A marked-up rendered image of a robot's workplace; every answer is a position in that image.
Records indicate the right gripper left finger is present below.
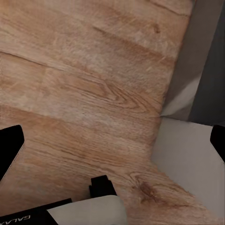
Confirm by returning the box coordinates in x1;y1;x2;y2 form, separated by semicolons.
0;125;24;181

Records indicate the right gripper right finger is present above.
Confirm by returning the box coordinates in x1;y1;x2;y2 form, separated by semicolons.
210;124;225;162

